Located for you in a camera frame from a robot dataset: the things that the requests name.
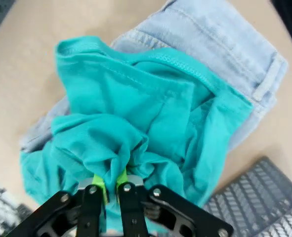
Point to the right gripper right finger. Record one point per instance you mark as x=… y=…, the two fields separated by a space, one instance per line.
x=133 y=209

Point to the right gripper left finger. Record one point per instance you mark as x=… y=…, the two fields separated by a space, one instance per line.
x=89 y=209

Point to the teal top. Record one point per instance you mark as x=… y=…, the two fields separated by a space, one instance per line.
x=136 y=98

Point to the light blue denim shorts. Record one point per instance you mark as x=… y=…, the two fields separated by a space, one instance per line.
x=210 y=37

